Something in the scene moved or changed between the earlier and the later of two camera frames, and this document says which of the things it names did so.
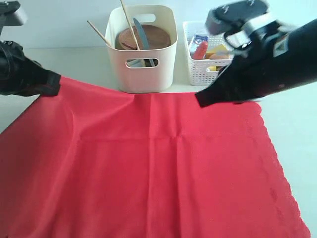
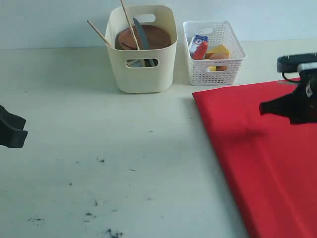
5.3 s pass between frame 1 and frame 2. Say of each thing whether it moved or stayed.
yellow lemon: stayed
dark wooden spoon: stayed
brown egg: stayed
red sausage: stayed
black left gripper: moved
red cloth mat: moved
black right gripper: moved
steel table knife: stayed
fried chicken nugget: stayed
